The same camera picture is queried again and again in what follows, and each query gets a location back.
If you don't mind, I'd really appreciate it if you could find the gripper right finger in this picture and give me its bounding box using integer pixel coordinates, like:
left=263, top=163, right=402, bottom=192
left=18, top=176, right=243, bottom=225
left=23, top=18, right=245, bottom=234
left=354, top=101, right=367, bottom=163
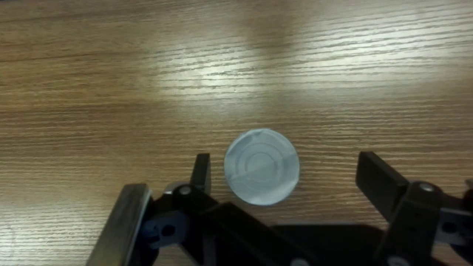
left=355, top=151, right=473, bottom=266

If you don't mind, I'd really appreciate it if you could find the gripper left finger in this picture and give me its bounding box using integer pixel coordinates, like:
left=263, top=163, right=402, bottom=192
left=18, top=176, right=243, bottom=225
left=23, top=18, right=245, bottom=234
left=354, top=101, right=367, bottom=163
left=86, top=153, right=318, bottom=266

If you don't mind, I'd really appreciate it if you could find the gray round block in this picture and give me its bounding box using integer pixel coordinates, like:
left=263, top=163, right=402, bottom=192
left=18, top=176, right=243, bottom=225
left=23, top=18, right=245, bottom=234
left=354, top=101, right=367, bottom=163
left=224, top=128, right=300, bottom=206

